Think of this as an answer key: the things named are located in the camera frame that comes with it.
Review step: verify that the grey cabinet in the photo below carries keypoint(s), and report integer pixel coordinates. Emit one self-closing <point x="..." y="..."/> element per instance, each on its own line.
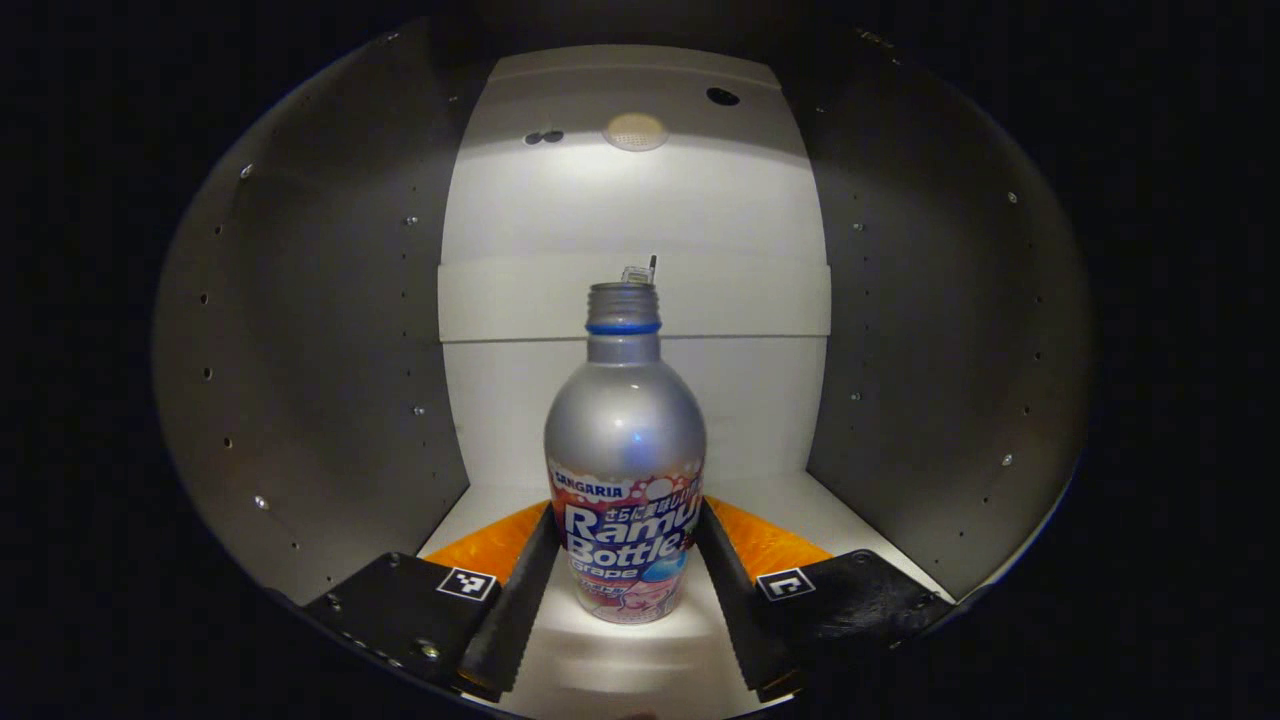
<point x="320" y="350"/>

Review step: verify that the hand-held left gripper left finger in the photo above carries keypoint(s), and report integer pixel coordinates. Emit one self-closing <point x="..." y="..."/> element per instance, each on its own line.
<point x="515" y="610"/>

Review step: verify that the silver bottle with printed label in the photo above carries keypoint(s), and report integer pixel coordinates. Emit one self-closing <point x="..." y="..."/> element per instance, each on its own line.
<point x="625" y="430"/>

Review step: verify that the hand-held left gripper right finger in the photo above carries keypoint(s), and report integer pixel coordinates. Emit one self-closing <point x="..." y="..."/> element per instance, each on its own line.
<point x="740" y="610"/>

